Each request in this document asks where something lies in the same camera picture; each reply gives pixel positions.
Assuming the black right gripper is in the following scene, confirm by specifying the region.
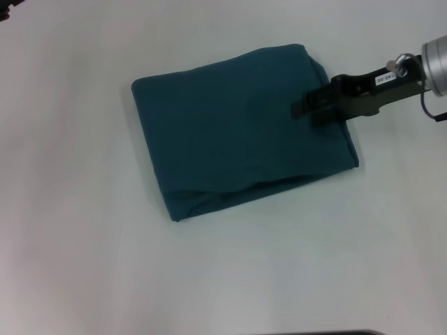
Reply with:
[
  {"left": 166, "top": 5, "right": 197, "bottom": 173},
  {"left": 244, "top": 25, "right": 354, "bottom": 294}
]
[{"left": 290, "top": 64, "right": 430, "bottom": 126}]

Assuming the teal t-shirt with FREE print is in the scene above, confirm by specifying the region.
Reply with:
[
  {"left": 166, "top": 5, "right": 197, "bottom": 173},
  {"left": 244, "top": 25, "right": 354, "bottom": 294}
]
[{"left": 131, "top": 43, "right": 360, "bottom": 225}]

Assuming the dark robot torso edge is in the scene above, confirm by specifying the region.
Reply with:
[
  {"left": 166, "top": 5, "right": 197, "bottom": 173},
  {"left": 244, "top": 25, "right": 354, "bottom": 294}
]
[{"left": 244, "top": 329, "right": 382, "bottom": 335}]

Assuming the right gripper silver cable connector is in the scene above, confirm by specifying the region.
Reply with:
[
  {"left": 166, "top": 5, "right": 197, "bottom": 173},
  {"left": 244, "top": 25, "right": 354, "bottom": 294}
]
[{"left": 385, "top": 52, "right": 410, "bottom": 77}]

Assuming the right gripper cable with plug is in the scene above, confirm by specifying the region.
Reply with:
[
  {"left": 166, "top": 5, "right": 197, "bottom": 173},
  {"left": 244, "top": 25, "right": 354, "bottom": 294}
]
[{"left": 418, "top": 80, "right": 447, "bottom": 124}]

